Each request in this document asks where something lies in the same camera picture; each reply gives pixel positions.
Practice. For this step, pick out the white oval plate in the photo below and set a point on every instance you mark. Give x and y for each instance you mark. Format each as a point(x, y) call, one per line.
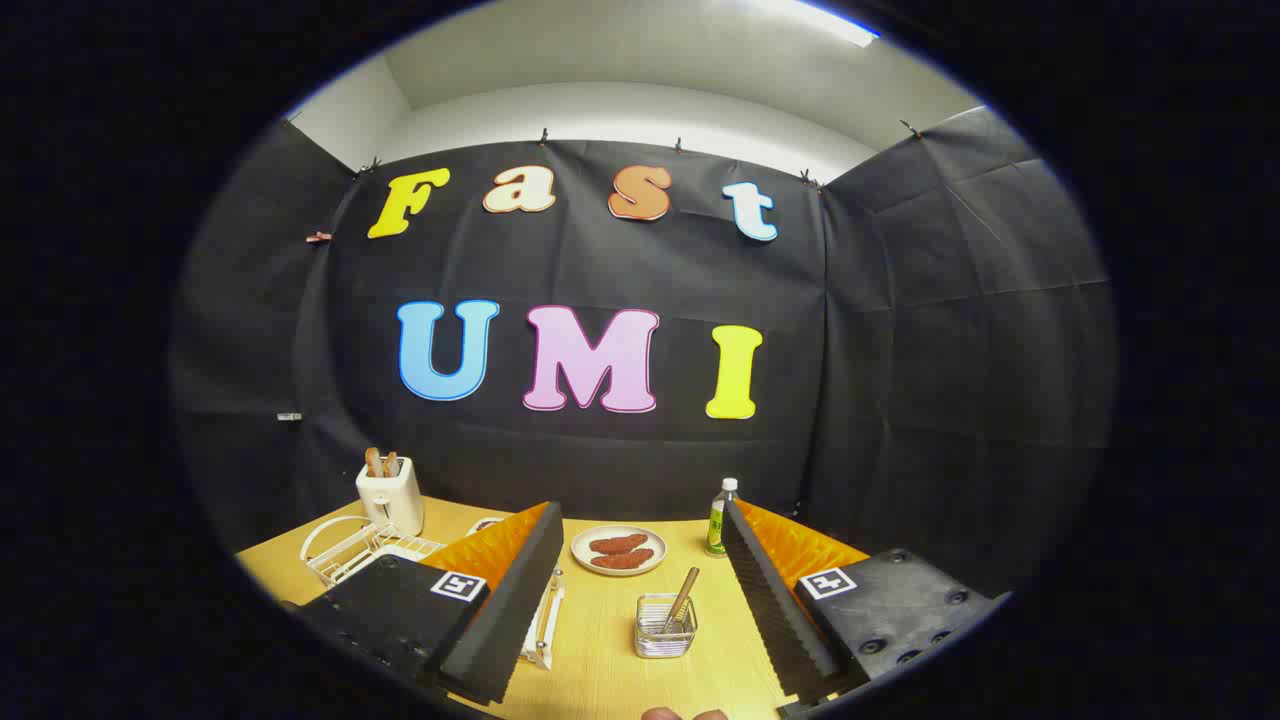
point(650, 540)

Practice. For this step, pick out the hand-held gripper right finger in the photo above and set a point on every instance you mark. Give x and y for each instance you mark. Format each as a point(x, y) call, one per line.
point(770, 600)

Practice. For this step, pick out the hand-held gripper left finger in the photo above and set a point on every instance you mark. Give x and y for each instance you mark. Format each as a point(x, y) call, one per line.
point(520, 590)

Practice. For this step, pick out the white toaster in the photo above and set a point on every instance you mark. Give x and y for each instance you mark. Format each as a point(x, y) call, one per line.
point(392, 505)

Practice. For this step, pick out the green label drink bottle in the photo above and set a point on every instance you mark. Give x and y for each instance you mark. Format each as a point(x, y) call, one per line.
point(720, 520)

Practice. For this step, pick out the small patterned dish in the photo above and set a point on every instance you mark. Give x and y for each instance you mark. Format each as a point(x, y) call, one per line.
point(482, 522)

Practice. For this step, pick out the brown sausage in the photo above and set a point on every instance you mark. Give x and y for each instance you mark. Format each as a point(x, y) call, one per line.
point(618, 544)
point(622, 560)

